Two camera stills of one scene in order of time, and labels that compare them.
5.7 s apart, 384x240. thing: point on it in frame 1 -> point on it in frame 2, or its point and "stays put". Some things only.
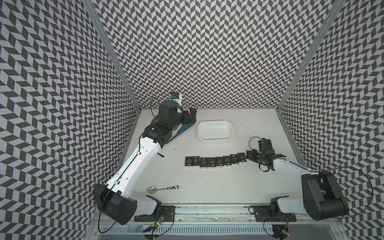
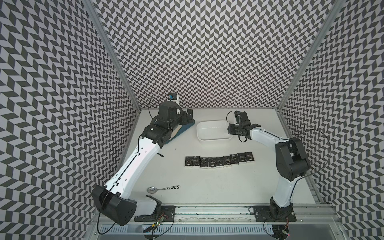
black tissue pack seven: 234,159 stays put
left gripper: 186,118 stays put
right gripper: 252,157 -> 230,129
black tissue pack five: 219,162 stays put
